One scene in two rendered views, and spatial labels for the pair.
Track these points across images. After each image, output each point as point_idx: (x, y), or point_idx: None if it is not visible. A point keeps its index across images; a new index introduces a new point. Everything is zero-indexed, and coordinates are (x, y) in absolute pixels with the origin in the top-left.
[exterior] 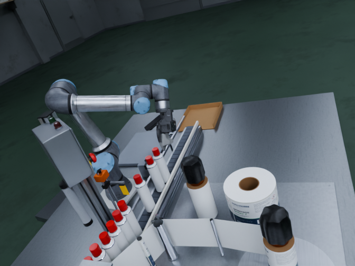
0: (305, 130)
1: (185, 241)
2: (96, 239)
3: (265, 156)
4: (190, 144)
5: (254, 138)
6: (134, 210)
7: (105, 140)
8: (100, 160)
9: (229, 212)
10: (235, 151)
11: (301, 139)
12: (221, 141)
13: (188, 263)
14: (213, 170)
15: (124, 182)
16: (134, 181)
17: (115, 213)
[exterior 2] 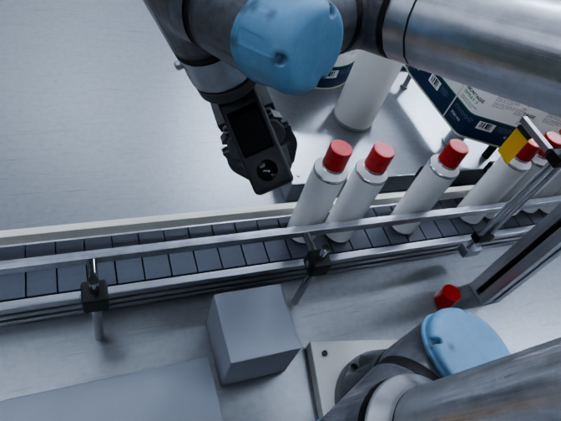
0: (2, 16)
1: (443, 103)
2: (522, 344)
3: (122, 76)
4: (101, 235)
5: (27, 101)
6: (404, 301)
7: (412, 388)
8: (479, 351)
9: (331, 90)
10: (99, 132)
11: (48, 23)
12: (37, 178)
13: (443, 121)
14: (196, 165)
15: (382, 349)
16: (328, 369)
17: (556, 135)
